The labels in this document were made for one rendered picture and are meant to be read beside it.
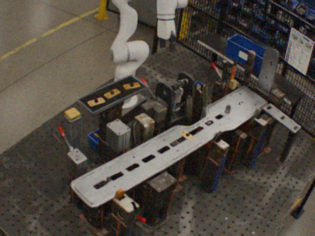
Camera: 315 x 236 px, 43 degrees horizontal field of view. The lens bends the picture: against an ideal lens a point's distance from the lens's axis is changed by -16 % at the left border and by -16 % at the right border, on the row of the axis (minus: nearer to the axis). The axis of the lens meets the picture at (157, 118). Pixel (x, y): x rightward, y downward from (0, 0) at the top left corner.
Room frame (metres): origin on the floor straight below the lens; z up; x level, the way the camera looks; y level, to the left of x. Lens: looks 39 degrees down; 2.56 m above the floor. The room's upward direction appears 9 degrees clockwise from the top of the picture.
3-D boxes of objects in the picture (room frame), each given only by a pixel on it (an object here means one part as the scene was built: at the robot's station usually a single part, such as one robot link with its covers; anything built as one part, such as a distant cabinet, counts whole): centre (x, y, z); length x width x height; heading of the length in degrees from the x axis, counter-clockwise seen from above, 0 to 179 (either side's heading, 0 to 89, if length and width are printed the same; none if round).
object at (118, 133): (1.68, 0.17, 0.90); 0.13 x 0.10 x 0.41; 50
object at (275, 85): (2.64, -0.59, 1.02); 0.90 x 0.22 x 0.03; 50
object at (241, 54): (2.68, -0.55, 1.10); 0.30 x 0.17 x 0.13; 58
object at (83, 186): (1.81, -0.16, 1.00); 1.38 x 0.22 x 0.02; 140
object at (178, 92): (2.04, -0.07, 0.94); 0.18 x 0.13 x 0.49; 140
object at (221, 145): (1.76, -0.34, 0.87); 0.12 x 0.09 x 0.35; 50
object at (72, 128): (1.67, 0.41, 0.92); 0.08 x 0.08 x 0.44; 50
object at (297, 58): (2.54, -0.90, 1.30); 0.23 x 0.02 x 0.31; 50
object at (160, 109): (1.93, 0.01, 0.89); 0.13 x 0.11 x 0.38; 50
